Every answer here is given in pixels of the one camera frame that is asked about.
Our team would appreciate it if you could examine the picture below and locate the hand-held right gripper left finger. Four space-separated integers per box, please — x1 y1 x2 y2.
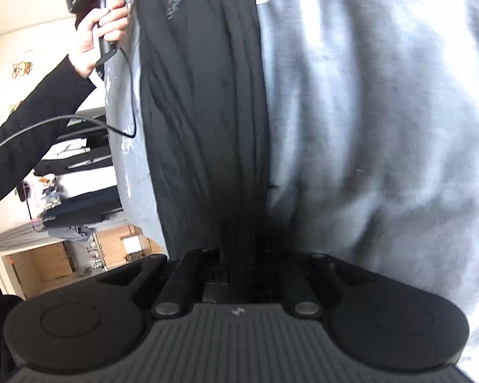
98 248 208 320

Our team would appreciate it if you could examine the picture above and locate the person's left forearm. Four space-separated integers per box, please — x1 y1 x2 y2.
0 54 98 214

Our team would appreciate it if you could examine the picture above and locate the blue-grey printed quilt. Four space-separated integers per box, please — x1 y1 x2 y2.
104 0 479 368

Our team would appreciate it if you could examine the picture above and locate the black cable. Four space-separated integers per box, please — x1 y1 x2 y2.
0 36 138 164

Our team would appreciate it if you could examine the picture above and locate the person's left hand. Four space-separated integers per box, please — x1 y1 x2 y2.
68 0 130 78

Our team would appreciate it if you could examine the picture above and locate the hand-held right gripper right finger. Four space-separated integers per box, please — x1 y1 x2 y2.
279 252 370 319

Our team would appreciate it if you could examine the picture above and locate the wooden cabinet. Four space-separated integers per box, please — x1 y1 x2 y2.
4 223 160 288

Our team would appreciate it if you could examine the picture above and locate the dark grey printed t-shirt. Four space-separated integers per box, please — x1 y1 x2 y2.
133 0 272 300

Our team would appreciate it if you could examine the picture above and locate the clothes rack with hanging garments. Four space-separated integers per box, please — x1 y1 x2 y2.
20 116 124 232

